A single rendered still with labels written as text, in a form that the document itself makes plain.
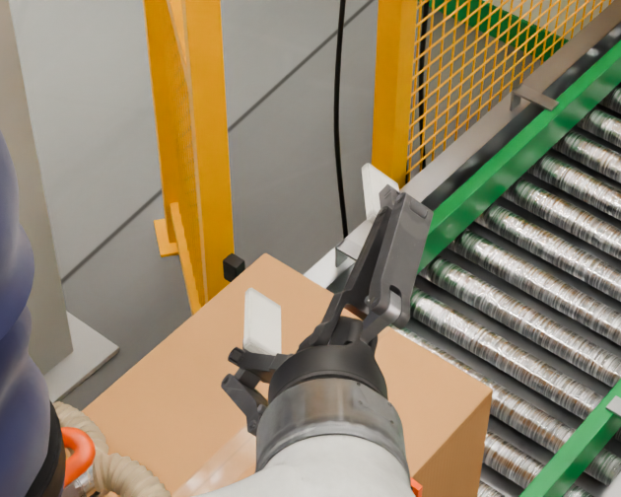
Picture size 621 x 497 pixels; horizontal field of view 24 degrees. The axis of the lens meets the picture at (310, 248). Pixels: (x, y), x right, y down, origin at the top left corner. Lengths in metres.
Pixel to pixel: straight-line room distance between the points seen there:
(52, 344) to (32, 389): 1.87
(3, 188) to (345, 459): 0.42
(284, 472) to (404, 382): 1.15
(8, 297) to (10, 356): 0.07
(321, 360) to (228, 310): 1.14
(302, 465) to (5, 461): 0.52
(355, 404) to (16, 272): 0.40
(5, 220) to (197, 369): 0.88
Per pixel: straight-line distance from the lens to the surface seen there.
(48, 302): 3.05
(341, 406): 0.83
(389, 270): 0.91
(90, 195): 3.57
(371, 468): 0.78
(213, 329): 1.98
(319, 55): 3.94
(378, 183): 1.01
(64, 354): 3.20
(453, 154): 2.77
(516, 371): 2.49
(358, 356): 0.88
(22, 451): 1.28
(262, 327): 1.05
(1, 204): 1.09
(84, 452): 1.50
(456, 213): 2.61
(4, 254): 1.11
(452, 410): 1.90
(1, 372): 1.19
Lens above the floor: 2.45
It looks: 46 degrees down
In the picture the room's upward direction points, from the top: straight up
